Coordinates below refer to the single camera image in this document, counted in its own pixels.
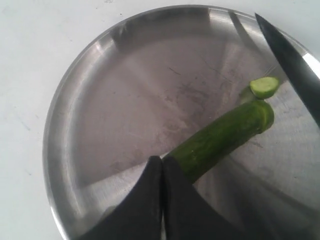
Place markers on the green chili pepper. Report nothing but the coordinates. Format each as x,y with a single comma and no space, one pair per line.
203,150

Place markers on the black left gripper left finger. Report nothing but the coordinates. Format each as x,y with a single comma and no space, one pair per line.
139,215

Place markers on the olive green rounded object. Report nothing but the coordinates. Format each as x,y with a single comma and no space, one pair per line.
264,87

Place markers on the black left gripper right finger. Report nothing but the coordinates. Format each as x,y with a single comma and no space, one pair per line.
187,216

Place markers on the black-handled serrated knife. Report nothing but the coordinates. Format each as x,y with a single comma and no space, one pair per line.
303,79

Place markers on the round stainless steel plate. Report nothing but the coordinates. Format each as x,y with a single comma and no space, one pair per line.
150,82

